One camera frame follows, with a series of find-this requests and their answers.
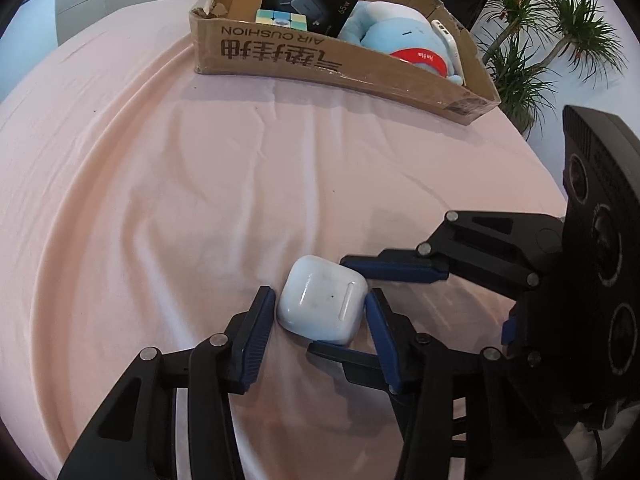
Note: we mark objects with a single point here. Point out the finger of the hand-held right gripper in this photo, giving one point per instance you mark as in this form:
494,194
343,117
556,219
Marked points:
340,352
400,270

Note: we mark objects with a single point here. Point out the clear cream-edged phone case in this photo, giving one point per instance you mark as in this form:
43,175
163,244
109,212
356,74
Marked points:
447,40

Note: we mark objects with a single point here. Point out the palm-like green plant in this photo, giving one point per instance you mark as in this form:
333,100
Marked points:
525,60

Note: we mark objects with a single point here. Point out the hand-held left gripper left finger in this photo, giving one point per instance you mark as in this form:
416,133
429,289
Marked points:
255,340

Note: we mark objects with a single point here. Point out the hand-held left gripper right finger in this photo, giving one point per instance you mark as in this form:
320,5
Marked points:
382,345

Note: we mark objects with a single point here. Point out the white earbuds case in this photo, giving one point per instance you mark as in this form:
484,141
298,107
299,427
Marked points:
320,300

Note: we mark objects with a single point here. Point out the pink tablecloth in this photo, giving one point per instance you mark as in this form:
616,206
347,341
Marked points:
150,185

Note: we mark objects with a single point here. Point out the black charger box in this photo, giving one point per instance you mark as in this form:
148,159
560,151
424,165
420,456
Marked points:
310,0

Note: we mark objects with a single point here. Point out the brown cardboard box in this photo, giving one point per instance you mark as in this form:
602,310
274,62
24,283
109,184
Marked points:
300,55

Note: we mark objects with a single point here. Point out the blue plush toy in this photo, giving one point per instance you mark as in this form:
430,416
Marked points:
390,25

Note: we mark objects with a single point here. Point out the pastel puzzle cube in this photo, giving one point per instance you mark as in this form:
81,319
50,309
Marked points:
280,20

